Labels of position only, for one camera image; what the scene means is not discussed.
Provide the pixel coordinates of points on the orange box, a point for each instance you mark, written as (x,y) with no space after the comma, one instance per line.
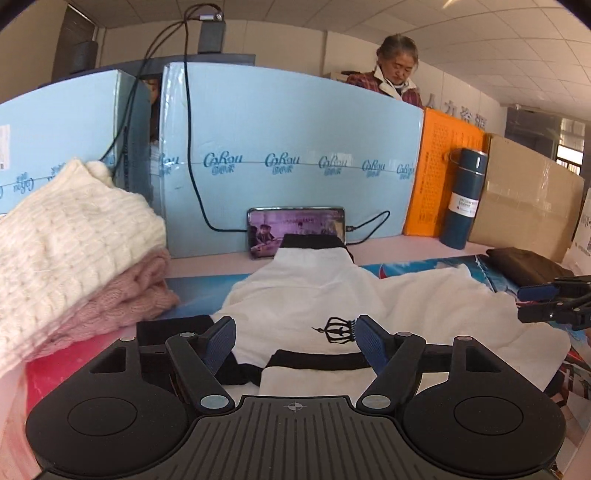
(434,175)

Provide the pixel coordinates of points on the light blue carton with label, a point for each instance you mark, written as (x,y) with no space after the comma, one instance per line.
(60,129)

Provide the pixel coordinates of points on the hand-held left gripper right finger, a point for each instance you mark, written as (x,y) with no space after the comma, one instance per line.
(369,342)

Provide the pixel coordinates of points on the black power adapter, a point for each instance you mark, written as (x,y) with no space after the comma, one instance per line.
(211,34)

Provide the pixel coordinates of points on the brown folded garment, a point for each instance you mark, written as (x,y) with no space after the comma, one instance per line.
(521,265)

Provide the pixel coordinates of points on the white printed box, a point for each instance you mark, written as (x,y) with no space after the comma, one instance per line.
(584,235)

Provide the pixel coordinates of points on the pink knitted sweater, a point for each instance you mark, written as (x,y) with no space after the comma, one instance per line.
(124,295)

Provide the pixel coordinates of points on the white sweatshirt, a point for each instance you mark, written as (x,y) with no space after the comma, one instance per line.
(323,286)

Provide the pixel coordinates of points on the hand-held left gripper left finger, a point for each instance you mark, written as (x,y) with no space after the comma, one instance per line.
(221,342)

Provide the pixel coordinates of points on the smartphone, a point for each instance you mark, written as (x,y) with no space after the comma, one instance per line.
(300,224)

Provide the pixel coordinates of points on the cream knitted sweater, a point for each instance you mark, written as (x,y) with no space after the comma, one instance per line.
(69,240)

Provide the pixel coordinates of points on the brown cardboard box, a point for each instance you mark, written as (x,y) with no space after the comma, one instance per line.
(526,198)

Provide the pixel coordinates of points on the blue thermos bottle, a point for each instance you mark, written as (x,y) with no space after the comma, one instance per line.
(461,203)

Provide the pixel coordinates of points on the large light blue carton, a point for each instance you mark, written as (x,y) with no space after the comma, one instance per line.
(286,120)

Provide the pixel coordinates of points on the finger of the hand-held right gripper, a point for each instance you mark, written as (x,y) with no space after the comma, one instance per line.
(538,291)
(540,314)

